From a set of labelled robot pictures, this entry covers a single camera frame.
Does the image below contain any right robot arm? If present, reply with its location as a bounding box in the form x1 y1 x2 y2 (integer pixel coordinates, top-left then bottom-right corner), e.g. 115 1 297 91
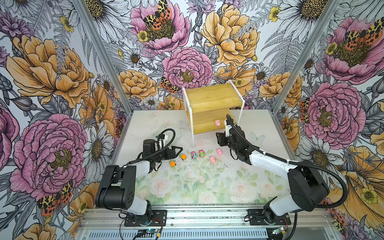
216 127 330 217

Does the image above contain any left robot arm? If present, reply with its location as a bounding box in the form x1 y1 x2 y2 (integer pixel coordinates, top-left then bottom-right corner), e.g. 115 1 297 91
95 139 183 219

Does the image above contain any green circuit board left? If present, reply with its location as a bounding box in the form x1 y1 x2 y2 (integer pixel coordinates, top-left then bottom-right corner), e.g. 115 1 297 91
137 229 162 238

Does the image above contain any green circuit board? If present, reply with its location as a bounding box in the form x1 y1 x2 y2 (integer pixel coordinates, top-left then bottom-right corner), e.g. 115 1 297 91
137 229 162 238
267 227 286 235

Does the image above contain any green circuit board right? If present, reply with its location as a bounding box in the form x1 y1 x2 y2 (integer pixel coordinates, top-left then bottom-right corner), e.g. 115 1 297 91
267 227 286 235

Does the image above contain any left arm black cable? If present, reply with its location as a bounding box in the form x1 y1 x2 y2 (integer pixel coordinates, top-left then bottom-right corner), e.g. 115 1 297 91
128 128 177 165

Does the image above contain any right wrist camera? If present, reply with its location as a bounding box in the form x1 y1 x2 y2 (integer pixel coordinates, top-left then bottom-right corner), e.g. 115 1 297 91
225 125 233 137

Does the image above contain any wooden two-tier shelf white frame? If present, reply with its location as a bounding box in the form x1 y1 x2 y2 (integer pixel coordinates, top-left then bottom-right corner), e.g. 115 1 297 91
182 80 245 146

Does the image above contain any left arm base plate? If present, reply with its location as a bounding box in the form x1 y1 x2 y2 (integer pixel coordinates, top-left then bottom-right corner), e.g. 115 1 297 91
124 210 168 227

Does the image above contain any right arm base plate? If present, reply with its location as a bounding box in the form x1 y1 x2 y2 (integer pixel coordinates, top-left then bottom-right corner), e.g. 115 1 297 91
244 209 292 226

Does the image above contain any aluminium front rail frame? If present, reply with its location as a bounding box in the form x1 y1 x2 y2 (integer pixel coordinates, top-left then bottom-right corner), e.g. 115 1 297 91
76 205 343 240

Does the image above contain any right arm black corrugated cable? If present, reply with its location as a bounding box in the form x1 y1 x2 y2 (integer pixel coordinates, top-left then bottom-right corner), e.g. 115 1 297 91
225 113 349 209

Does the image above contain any right aluminium corner post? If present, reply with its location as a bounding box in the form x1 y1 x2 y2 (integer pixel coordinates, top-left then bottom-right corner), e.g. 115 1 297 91
271 0 341 114

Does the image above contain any aluminium corner post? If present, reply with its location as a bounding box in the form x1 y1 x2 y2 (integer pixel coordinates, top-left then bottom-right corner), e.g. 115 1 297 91
271 0 341 114
74 1 133 116

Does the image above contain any left aluminium corner post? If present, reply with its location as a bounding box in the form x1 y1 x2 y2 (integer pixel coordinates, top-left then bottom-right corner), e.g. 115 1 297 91
74 1 133 116

